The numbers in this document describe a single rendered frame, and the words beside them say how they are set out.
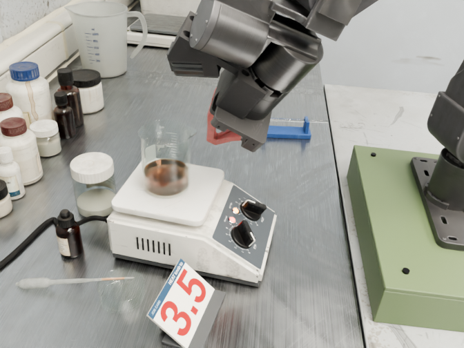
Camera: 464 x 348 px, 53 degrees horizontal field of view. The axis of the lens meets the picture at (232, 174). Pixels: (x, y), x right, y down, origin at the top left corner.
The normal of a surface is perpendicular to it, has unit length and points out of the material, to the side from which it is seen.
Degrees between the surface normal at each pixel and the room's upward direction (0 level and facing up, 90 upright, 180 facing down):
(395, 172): 2
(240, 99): 110
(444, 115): 86
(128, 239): 90
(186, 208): 0
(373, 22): 90
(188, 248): 90
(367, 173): 2
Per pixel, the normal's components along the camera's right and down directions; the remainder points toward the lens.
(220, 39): 0.15, 0.66
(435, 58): -0.10, 0.55
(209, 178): 0.05, -0.83
